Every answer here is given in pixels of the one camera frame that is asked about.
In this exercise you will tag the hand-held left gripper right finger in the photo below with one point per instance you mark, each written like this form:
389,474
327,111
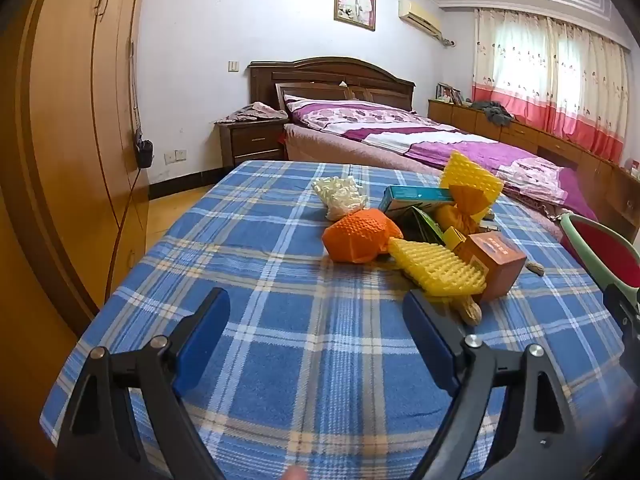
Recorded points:
430,345

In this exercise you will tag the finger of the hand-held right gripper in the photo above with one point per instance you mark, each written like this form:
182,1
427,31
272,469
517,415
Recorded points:
625,315

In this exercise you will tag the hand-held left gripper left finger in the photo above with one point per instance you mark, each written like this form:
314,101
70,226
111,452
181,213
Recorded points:
205,340

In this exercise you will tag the red bin with green rim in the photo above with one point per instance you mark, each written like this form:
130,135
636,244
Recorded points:
607,250

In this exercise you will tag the square yellow foam net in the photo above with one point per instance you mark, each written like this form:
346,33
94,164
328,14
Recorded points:
472,172

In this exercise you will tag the peanut in shell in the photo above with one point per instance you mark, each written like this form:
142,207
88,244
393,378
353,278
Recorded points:
471,312
536,269

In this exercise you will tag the long yellow foam net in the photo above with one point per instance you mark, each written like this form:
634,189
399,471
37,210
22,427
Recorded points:
440,267

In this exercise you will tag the brown cardboard box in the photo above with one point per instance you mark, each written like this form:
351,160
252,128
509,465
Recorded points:
495,265

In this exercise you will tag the small yellow box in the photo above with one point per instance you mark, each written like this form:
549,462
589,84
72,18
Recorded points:
454,239

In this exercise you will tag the blue plaid blanket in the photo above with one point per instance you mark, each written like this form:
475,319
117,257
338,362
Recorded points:
250,240

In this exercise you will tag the dark green packet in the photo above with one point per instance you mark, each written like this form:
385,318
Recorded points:
422,227

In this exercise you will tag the orange foam net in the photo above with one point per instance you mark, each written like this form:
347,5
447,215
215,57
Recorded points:
357,237

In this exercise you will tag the teal carton box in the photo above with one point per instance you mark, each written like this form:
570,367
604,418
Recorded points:
410,199

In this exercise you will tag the small glass jar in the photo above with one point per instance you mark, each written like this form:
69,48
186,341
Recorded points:
632,167

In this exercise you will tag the white foam net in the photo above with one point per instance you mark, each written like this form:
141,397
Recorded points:
340,197

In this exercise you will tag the bed with purple bedding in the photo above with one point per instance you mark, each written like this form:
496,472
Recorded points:
450,152

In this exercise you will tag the dark wooden nightstand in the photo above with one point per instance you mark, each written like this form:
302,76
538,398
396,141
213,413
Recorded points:
252,142

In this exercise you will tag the low wooden cabinet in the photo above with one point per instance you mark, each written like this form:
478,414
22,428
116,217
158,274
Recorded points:
520,132

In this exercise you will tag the bed with mauve cover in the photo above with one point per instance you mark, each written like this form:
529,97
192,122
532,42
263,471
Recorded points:
340,147

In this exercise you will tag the floral cloth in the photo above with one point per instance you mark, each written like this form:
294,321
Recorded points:
255,112

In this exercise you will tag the grey cloth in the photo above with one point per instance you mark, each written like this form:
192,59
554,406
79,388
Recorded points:
492,112

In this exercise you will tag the small photo frames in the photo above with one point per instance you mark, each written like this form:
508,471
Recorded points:
448,94

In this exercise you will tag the floral curtain with red hem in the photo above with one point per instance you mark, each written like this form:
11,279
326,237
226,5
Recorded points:
550,70

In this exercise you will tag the wooden wardrobe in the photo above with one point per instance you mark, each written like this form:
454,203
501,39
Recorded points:
65,110

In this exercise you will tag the dark wooden headboard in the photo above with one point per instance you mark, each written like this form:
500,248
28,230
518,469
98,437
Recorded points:
325,72

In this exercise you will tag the wall socket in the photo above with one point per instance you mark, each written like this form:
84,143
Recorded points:
175,155

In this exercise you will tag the wall light switch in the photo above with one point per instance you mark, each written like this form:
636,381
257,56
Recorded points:
233,65

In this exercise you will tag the wall air conditioner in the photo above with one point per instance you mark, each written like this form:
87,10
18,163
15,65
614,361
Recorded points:
420,17

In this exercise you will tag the framed wall photo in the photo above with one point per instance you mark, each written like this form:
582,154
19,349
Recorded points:
355,0

